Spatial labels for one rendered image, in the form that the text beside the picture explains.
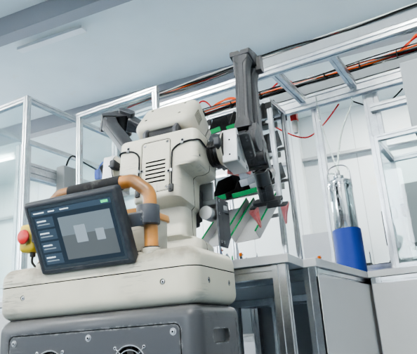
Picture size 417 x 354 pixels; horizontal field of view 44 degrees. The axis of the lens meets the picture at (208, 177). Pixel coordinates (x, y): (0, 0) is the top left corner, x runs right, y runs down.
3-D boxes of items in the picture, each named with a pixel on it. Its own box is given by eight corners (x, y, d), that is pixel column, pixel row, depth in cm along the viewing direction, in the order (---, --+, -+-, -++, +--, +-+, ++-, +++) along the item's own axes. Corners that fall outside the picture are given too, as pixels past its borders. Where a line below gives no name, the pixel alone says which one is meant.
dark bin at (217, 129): (220, 130, 236) (215, 116, 235) (199, 139, 244) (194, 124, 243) (250, 121, 258) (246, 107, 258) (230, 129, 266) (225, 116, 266)
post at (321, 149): (342, 284, 307) (312, 74, 348) (335, 284, 309) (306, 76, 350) (345, 284, 311) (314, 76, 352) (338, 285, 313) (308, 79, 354)
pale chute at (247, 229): (260, 238, 212) (255, 230, 210) (234, 244, 220) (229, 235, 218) (281, 199, 232) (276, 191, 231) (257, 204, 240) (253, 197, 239)
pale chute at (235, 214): (228, 244, 219) (222, 235, 217) (204, 248, 227) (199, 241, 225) (251, 204, 239) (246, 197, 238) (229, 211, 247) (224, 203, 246)
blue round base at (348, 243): (364, 276, 268) (356, 225, 276) (335, 279, 276) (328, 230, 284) (371, 278, 281) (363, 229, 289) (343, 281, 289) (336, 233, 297)
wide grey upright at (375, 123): (410, 276, 289) (370, 56, 330) (393, 278, 294) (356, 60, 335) (411, 277, 293) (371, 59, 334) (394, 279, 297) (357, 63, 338)
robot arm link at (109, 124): (94, 129, 220) (96, 107, 216) (124, 129, 227) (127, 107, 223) (130, 180, 187) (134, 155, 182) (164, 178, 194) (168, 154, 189)
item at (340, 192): (355, 225, 277) (345, 159, 288) (330, 230, 284) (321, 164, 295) (362, 229, 289) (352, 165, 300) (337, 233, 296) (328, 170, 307)
